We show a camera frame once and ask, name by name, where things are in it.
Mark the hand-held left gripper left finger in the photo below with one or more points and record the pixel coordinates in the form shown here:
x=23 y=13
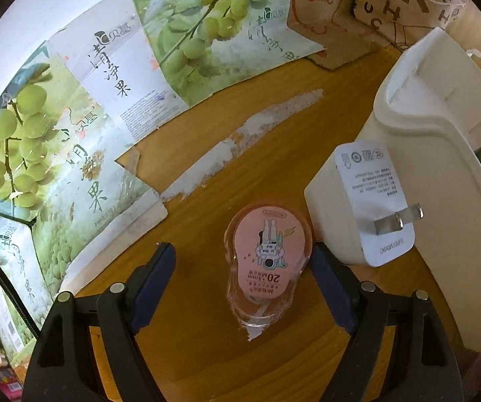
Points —
x=156 y=284

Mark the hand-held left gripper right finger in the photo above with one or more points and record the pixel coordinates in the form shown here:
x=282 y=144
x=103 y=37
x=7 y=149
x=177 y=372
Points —
x=330 y=289

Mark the pink correction tape dispenser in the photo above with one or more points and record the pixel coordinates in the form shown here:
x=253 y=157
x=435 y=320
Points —
x=265 y=255

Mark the white plastic storage bin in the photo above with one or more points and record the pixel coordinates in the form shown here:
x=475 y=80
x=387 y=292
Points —
x=441 y=134

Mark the grape-printed cardboard sheet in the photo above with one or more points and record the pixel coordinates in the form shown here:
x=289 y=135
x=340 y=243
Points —
x=98 y=92

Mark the brown red-printed cardboard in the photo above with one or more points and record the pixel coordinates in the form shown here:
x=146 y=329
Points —
x=332 y=16

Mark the patterned paper bag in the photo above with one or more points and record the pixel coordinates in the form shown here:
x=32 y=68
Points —
x=408 y=4

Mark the white wall charger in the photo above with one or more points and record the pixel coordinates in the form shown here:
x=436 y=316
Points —
x=349 y=205

